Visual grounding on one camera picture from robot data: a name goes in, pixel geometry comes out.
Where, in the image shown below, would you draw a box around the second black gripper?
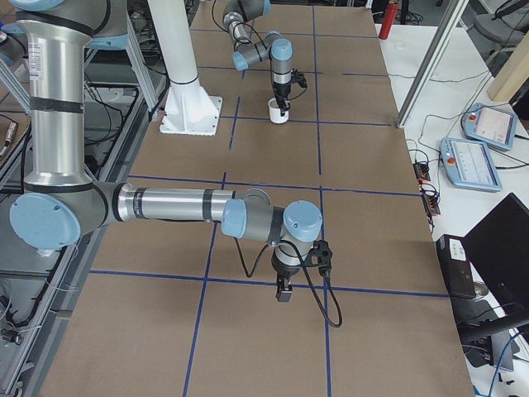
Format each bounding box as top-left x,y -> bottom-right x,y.
271,255 -> 300,303

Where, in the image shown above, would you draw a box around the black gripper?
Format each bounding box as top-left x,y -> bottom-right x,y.
272,82 -> 291,117

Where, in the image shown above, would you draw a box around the white smiley face mug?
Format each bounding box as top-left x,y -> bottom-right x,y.
268,98 -> 289,124

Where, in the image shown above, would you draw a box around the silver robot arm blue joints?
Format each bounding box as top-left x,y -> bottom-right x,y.
222,1 -> 293,86

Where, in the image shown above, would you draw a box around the brown paper table cover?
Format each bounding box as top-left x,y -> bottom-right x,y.
40,4 -> 476,397

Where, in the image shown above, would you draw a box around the red cylindrical bottle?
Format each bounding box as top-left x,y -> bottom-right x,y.
379,0 -> 398,40

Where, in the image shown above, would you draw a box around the orange black adapter far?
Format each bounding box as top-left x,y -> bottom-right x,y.
413,162 -> 431,183

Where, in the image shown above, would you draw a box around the orange black adapter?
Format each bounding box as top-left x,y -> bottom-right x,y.
422,194 -> 441,217
413,162 -> 431,183

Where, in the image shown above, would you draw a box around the orange black adapter near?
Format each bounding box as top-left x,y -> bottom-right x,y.
422,194 -> 441,217

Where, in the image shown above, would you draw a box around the black desktop computer box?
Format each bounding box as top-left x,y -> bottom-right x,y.
436,234 -> 476,299

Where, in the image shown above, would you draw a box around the near blue teach pendant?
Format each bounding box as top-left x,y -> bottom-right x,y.
440,137 -> 503,193

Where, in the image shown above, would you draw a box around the blue teach pendant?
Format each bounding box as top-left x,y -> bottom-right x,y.
461,103 -> 518,151
440,137 -> 503,193

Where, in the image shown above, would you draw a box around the far blue teach pendant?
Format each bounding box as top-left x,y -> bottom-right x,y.
461,103 -> 518,151

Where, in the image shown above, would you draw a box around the black computer monitor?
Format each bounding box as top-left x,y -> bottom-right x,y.
460,193 -> 528,343

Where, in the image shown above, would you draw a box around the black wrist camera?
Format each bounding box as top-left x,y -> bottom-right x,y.
291,69 -> 307,88
304,240 -> 332,276

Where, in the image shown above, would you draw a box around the white pedestal column with base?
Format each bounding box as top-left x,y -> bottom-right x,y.
150,1 -> 222,136

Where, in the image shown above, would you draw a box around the black braided camera cable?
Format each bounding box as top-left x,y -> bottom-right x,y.
211,0 -> 307,100

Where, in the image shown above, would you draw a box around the aluminium frame post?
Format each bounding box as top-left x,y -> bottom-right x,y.
396,0 -> 469,128

